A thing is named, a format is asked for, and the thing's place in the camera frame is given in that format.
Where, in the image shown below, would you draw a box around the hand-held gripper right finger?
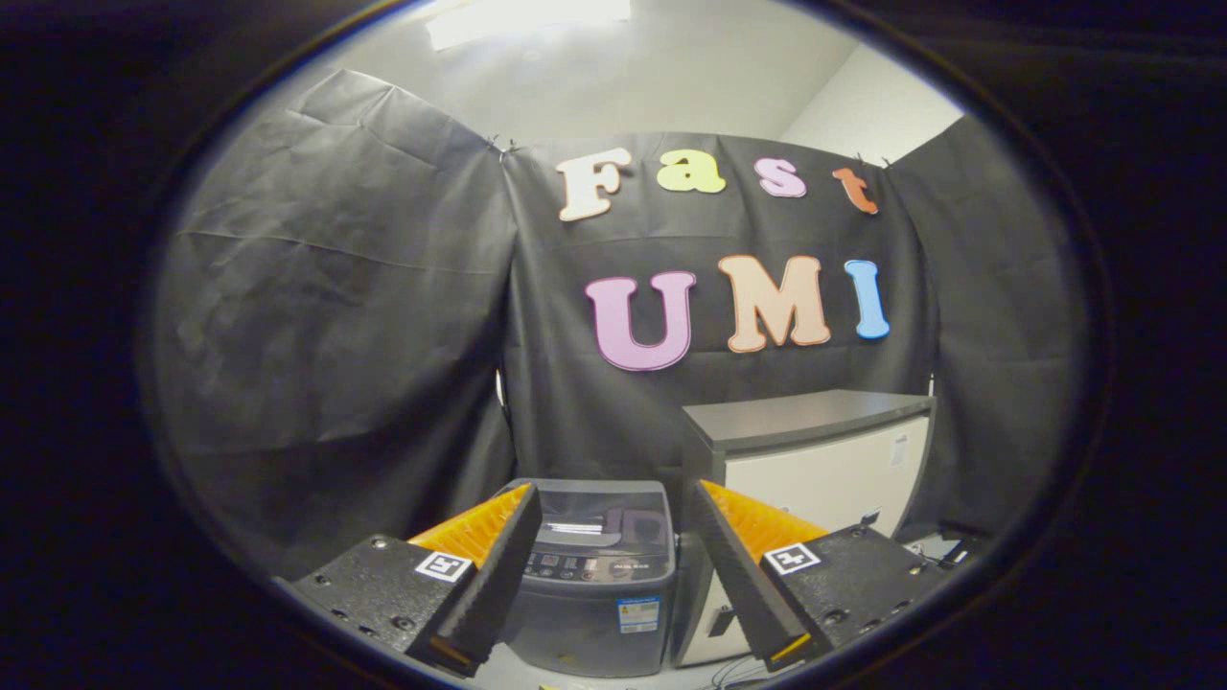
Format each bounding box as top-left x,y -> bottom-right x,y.
685,479 -> 945,672

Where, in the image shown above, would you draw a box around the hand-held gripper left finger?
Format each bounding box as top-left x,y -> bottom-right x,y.
288,482 -> 544,678

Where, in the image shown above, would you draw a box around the dark equipment on floor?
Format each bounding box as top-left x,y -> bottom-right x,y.
901,527 -> 988,573

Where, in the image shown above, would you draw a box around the grey washing machine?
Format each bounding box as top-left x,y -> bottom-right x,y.
498,477 -> 680,678

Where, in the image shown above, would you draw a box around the black floor cables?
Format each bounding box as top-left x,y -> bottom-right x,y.
709,656 -> 768,690

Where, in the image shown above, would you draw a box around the white cabinet with dark top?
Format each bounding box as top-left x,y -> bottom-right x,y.
671,388 -> 938,669

